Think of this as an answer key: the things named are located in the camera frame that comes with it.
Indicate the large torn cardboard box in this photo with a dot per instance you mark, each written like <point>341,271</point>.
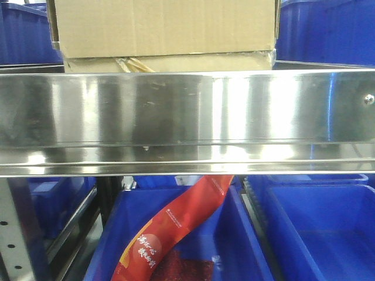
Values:
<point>167,36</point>

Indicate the stainless steel shelf beam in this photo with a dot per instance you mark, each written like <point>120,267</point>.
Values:
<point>242,122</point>

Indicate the perforated steel shelf upright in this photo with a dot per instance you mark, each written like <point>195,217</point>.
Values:
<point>22,249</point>

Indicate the peeling clear packing tape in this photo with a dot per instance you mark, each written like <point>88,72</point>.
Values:
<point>132,65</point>

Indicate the blue bin lower centre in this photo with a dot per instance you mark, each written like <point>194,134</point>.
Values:
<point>227,238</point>

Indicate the blue bin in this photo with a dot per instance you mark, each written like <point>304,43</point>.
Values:
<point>55,199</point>
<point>25,35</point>
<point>316,231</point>
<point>227,238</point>
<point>338,32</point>

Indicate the red printed snack bag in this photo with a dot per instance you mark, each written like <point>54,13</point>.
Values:
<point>169,226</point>

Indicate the blue bin lower left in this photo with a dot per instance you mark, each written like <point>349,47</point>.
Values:
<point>55,199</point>

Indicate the blue bin lower right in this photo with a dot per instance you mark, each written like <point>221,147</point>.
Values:
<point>316,231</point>

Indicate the blue bin upper right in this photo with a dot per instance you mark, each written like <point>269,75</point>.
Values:
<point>338,32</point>

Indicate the blue bin upper left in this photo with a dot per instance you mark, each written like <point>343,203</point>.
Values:
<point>25,35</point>

